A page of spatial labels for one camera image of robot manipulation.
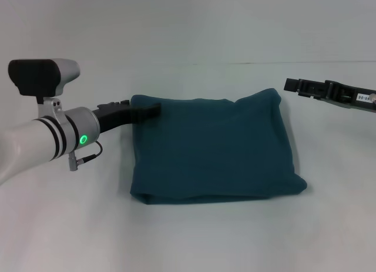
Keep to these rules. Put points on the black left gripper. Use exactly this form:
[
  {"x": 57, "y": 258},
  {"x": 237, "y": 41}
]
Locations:
[{"x": 114, "y": 116}]

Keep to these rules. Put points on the teal shirt with white print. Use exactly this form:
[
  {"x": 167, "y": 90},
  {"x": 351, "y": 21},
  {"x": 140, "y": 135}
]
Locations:
[{"x": 217, "y": 148}]

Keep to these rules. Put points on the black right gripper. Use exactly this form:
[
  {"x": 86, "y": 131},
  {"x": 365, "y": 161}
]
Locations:
[{"x": 335, "y": 94}]

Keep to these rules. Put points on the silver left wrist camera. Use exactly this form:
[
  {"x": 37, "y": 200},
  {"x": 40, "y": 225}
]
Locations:
[{"x": 38, "y": 78}]

